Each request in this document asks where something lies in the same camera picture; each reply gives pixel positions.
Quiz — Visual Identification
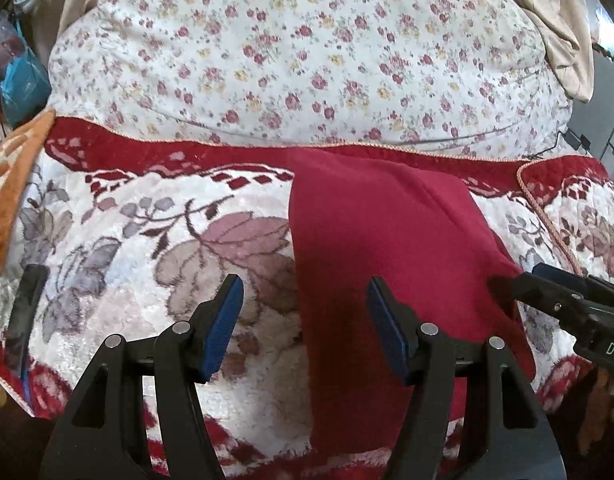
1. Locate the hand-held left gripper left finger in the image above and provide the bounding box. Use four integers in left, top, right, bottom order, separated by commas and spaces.
46, 273, 245, 480

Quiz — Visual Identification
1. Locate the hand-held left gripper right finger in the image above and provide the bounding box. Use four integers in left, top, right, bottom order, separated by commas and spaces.
367, 276, 568, 480

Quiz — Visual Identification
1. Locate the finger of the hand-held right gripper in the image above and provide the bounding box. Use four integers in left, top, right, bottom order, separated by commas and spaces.
531, 262, 614, 302
511, 272, 596, 327

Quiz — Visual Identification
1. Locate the dark red garment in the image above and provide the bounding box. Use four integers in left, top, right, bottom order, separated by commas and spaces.
287, 147, 538, 456

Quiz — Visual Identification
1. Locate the person's right hand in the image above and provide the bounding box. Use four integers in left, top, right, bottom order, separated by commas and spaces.
579, 367, 614, 453

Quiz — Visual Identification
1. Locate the red and white floral mat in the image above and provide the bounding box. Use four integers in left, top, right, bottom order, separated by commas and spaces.
516, 156, 614, 281
0, 116, 598, 480

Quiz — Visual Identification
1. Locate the grey cabinet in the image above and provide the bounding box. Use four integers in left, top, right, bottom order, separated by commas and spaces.
569, 45, 614, 171

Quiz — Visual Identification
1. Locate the black flat object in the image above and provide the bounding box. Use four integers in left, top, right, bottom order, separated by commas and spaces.
4, 264, 50, 396

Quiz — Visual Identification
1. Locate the orange patterned mat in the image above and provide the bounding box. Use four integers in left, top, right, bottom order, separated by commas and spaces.
0, 109, 56, 277

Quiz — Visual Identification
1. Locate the white floral quilt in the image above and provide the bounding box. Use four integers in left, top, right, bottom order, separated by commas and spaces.
47, 0, 575, 161

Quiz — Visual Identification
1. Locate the blue plastic bag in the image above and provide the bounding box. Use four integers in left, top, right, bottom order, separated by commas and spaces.
0, 52, 52, 128

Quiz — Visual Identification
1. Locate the black cable with adapter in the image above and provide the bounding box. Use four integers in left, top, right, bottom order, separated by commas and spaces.
529, 130, 595, 162

